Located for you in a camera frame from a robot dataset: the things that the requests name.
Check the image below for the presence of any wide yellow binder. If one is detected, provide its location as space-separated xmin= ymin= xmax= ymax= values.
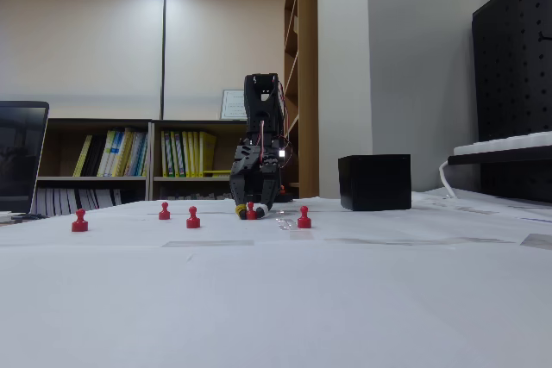
xmin=198 ymin=131 xmax=218 ymax=178

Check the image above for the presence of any slim yellow book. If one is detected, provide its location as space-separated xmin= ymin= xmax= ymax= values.
xmin=72 ymin=134 xmax=94 ymax=178

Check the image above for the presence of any light blue white book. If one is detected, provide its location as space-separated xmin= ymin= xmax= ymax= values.
xmin=129 ymin=130 xmax=150 ymax=178

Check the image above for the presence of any white paper table cover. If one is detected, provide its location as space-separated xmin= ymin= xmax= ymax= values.
xmin=0 ymin=195 xmax=552 ymax=368

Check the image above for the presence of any thin black vertical pole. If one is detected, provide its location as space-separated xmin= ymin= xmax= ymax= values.
xmin=160 ymin=0 xmax=168 ymax=122

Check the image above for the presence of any framed white notice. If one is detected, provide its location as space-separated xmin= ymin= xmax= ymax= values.
xmin=220 ymin=89 xmax=248 ymax=122

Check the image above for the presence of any narrow yellow binder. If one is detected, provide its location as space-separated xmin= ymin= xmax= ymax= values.
xmin=170 ymin=130 xmax=182 ymax=178
xmin=180 ymin=130 xmax=191 ymax=178
xmin=160 ymin=130 xmax=173 ymax=178
xmin=189 ymin=130 xmax=201 ymax=178

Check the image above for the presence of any black square bin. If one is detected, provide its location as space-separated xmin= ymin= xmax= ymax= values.
xmin=337 ymin=153 xmax=413 ymax=212

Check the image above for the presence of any black pegboard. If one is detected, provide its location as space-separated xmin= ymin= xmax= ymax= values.
xmin=471 ymin=0 xmax=552 ymax=204

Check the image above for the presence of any white power cable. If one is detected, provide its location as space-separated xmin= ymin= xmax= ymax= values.
xmin=438 ymin=159 xmax=459 ymax=199

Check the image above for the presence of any white power strip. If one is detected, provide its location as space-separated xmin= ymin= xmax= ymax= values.
xmin=452 ymin=129 xmax=552 ymax=157

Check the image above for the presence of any black book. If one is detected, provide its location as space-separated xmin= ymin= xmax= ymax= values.
xmin=80 ymin=134 xmax=108 ymax=178

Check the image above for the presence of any black laptop screen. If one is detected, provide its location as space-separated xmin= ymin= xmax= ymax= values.
xmin=0 ymin=101 xmax=51 ymax=215

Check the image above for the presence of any white yellow book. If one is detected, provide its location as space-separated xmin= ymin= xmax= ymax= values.
xmin=97 ymin=129 xmax=117 ymax=178

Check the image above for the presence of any tall wooden bookshelf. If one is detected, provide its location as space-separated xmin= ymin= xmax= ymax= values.
xmin=283 ymin=0 xmax=319 ymax=199

